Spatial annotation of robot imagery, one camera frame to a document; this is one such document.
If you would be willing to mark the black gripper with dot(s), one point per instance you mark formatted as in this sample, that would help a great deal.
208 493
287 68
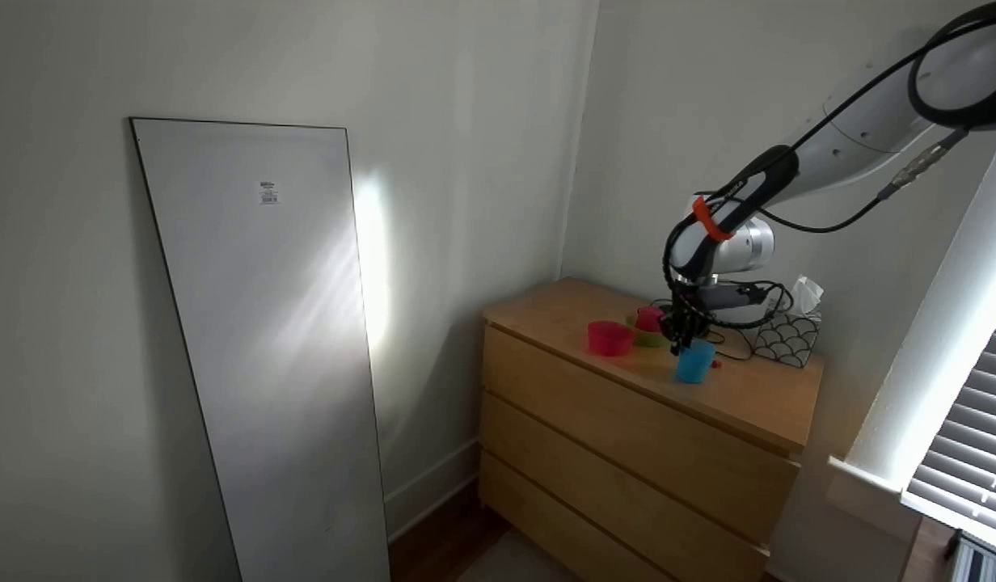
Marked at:
687 311

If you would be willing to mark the blue cup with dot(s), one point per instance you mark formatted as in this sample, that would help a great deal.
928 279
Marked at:
693 364

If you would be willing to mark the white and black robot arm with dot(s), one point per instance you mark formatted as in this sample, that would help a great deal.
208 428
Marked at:
946 81

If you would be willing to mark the red cup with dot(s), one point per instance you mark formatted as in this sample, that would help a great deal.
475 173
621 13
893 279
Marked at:
647 317

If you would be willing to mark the red bowl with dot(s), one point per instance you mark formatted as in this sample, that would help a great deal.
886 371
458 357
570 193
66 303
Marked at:
607 337

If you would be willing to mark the green object on dresser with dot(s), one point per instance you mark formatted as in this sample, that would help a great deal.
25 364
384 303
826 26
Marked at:
645 337

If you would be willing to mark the light wooden dresser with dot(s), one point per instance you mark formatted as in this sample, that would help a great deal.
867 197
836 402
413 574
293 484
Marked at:
616 465

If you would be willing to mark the white window blinds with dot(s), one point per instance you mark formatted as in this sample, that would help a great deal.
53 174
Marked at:
953 478

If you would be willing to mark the white leaning board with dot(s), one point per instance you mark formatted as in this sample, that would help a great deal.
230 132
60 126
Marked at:
255 226

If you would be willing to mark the black wire basket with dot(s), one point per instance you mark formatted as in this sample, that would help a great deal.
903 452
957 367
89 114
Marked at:
786 339

